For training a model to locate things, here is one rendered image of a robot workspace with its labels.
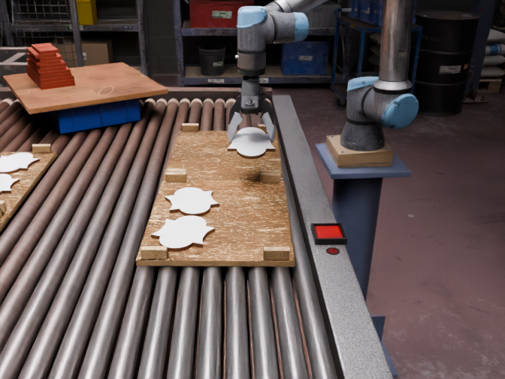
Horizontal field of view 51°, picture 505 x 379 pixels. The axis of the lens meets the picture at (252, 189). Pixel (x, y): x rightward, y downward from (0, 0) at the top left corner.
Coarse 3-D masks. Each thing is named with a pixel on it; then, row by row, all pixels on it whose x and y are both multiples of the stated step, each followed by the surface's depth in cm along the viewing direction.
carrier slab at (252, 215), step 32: (160, 192) 146; (224, 192) 146; (256, 192) 147; (160, 224) 130; (224, 224) 131; (256, 224) 131; (288, 224) 131; (192, 256) 118; (224, 256) 118; (256, 256) 118
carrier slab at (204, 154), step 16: (176, 144) 177; (192, 144) 178; (208, 144) 178; (224, 144) 178; (272, 144) 178; (176, 160) 165; (192, 160) 166; (208, 160) 166; (224, 160) 166; (240, 160) 166; (256, 160) 166; (272, 160) 166; (192, 176) 155; (208, 176) 155; (224, 176) 156; (240, 176) 156; (256, 176) 156
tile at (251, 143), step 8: (248, 128) 153; (256, 128) 153; (240, 136) 150; (248, 136) 150; (256, 136) 150; (264, 136) 150; (232, 144) 146; (240, 144) 146; (248, 144) 146; (256, 144) 146; (264, 144) 146; (240, 152) 143; (248, 152) 143; (256, 152) 143; (264, 152) 143
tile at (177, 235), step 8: (192, 216) 132; (168, 224) 128; (176, 224) 128; (184, 224) 128; (192, 224) 128; (200, 224) 128; (160, 232) 125; (168, 232) 125; (176, 232) 125; (184, 232) 125; (192, 232) 125; (200, 232) 125; (208, 232) 126; (160, 240) 122; (168, 240) 122; (176, 240) 122; (184, 240) 122; (192, 240) 122; (200, 240) 122; (168, 248) 119; (176, 248) 119; (184, 248) 120
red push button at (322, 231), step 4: (316, 228) 131; (320, 228) 131; (324, 228) 131; (328, 228) 131; (332, 228) 131; (336, 228) 131; (316, 232) 129; (320, 232) 129; (324, 232) 129; (328, 232) 129; (332, 232) 129; (336, 232) 129; (340, 232) 129; (320, 236) 127; (324, 236) 127; (328, 236) 127; (332, 236) 127; (336, 236) 127; (340, 236) 127
